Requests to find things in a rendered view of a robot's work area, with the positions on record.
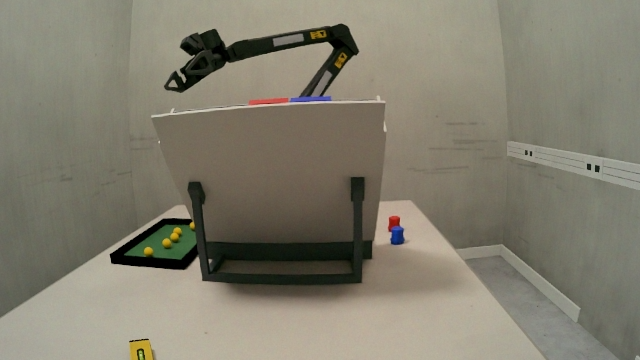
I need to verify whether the red plug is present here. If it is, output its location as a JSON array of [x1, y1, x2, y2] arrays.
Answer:
[[388, 216, 401, 232]]

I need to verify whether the yellow pocket level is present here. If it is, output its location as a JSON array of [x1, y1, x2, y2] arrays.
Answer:
[[129, 338, 154, 360]]

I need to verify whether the blue plug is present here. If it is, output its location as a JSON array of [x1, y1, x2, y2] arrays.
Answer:
[[390, 227, 405, 245]]

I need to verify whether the green tray with black rim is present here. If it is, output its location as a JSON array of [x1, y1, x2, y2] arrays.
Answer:
[[109, 218, 198, 270]]

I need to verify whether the blue rectangular frame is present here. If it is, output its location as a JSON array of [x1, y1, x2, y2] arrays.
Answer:
[[290, 96, 331, 102]]

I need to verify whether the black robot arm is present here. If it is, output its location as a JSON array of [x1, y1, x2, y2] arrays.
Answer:
[[179, 23, 359, 97]]

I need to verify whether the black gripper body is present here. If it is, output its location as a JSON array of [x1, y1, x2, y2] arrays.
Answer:
[[179, 50, 216, 91]]

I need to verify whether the red rectangular frame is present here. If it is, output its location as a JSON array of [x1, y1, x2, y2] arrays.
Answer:
[[248, 98, 289, 106]]

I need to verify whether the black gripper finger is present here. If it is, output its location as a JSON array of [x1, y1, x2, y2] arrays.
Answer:
[[164, 70, 186, 93], [185, 51, 213, 75]]

